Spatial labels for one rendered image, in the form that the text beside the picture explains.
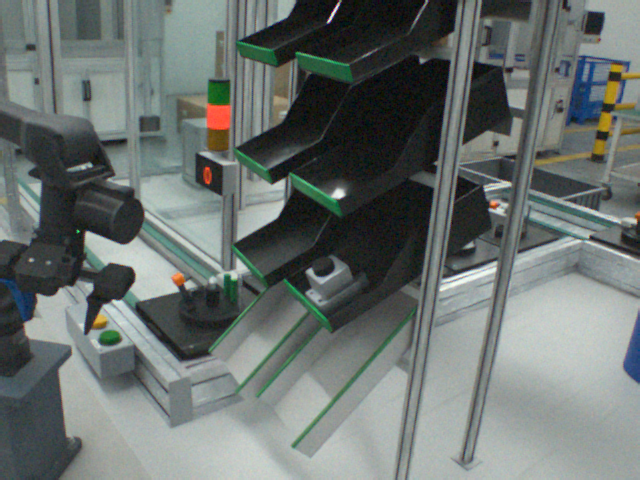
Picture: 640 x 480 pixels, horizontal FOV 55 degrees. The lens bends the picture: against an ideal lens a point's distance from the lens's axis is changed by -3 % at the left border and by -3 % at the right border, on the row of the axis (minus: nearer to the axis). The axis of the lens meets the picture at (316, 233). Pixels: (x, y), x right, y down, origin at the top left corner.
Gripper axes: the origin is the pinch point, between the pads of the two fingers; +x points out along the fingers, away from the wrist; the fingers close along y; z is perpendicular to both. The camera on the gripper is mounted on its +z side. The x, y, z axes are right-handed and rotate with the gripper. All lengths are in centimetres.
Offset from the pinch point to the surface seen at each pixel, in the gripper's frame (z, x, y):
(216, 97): -63, -21, 6
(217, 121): -63, -15, 7
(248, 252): -23.2, -3.3, 21.9
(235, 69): -67, -27, 9
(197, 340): -32.5, 20.4, 14.5
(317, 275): -3.5, -10.2, 32.7
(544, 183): -237, 15, 147
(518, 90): -611, -8, 231
